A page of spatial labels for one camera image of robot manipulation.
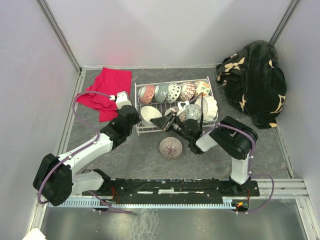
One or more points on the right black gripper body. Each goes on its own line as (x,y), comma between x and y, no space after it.
(172,124)

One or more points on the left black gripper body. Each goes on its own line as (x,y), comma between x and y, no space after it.
(136,119)

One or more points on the plain white bowl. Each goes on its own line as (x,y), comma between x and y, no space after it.
(147,113)

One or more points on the dark scalloped floral bowl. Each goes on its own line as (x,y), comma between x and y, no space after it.
(146,94)

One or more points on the cream scalloped bowl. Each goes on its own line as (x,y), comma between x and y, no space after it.
(210,107)

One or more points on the white wire dish rack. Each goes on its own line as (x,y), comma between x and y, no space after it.
(163,107)

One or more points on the red lattice pattern bowl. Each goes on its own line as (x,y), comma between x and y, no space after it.
(188,90)

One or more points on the blue triangle pattern bowl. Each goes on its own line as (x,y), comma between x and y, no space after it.
(161,92)

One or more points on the black diamond pattern bowl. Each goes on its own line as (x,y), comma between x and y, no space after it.
(174,91)

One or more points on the orange flower leaf bowl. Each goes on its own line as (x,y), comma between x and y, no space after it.
(202,87)

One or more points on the red geometric pattern bowl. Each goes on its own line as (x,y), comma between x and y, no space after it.
(193,111)

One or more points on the brown square pattern bowl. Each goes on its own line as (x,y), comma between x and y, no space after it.
(175,109)

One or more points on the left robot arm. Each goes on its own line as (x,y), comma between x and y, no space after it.
(57,177)

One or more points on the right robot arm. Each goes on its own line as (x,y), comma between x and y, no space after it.
(235,138)

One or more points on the purple line pattern bowl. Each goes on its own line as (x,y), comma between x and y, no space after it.
(170,148)

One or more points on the red folded cloth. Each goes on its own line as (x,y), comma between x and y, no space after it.
(109,82)

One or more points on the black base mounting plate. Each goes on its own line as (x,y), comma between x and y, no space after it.
(178,191)

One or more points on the black floral plush blanket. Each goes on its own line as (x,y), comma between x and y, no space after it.
(253,83)

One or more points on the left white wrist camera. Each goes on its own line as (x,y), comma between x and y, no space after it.
(122,99)

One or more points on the slotted cable duct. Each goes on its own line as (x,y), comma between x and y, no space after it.
(92,202)

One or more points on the aluminium frame rail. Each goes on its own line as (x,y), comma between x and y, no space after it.
(267,188)

